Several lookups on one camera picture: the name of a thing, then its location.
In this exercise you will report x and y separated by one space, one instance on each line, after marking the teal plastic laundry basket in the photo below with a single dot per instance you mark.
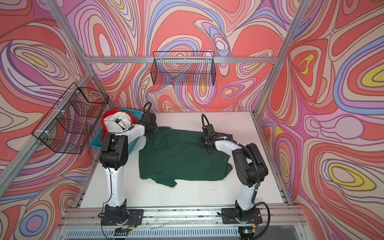
115 121

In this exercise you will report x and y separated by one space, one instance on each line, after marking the aluminium mounting rail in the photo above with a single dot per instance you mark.
186 223

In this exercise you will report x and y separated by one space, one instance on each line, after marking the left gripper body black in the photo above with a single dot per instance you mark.
154 128

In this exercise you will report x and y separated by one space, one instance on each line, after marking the black wire basket back wall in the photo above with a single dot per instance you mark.
179 68

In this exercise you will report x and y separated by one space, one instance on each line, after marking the black wire basket wall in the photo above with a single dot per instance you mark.
74 119
179 68

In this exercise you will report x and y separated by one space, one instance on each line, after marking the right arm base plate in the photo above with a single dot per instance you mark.
231 216

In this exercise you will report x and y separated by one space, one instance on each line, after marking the green t shirt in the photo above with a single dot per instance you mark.
172 155

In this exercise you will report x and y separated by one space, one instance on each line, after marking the black wire basket left wall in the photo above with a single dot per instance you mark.
74 119

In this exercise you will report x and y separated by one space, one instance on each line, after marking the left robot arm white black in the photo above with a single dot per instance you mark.
113 156

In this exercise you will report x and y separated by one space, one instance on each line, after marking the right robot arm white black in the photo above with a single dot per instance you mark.
250 168

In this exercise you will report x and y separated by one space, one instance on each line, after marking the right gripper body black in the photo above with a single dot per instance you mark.
203 143

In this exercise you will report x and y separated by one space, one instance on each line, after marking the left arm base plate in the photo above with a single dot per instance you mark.
130 217

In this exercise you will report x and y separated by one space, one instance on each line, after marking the red t shirt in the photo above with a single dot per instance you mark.
109 118

